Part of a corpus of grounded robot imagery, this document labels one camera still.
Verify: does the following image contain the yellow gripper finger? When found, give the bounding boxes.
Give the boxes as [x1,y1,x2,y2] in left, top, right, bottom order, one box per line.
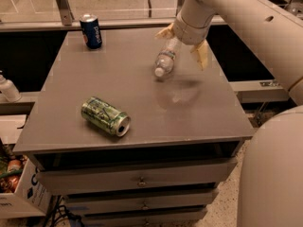
[155,23,174,39]
[190,41,208,70]

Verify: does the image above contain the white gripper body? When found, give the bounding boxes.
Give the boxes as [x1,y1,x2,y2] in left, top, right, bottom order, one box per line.
[172,13,208,45]

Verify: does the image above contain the clear plastic water bottle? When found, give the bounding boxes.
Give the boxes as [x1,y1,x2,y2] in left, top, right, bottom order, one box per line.
[154,37,182,79]

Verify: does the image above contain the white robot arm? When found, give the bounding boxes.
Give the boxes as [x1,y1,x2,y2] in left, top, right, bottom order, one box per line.
[157,0,303,227]

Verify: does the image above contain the white spray bottle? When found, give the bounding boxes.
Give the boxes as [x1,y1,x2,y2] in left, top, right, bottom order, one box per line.
[0,71,21,102]

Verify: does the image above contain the blue Pepsi can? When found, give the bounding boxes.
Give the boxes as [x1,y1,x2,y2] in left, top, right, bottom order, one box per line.
[80,13,102,49]

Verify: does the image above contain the grey drawer cabinet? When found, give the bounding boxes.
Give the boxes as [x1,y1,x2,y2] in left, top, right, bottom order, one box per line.
[12,26,257,227]

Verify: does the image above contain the green soda can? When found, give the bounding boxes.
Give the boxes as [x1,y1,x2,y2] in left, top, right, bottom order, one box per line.
[80,96,131,137]

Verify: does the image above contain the top grey drawer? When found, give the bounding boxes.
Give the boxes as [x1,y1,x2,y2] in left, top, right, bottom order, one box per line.
[37,157,237,195]

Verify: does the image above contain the grey drawer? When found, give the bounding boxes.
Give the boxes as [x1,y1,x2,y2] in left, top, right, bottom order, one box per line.
[82,207,206,227]
[37,157,237,195]
[65,188,218,215]

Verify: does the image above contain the middle grey drawer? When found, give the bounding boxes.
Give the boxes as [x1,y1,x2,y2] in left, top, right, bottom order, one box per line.
[65,188,218,215]

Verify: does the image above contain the bottom grey drawer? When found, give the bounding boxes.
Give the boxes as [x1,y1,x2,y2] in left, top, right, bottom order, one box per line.
[82,207,206,227]

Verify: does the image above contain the white cardboard box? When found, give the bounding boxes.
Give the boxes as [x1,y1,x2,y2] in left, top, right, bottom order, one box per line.
[0,160,51,218]

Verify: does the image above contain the metal railing frame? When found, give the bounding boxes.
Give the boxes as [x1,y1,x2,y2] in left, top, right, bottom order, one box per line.
[0,0,303,34]

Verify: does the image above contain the black cables on floor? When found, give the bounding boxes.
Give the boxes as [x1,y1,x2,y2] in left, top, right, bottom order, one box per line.
[42,196,85,227]

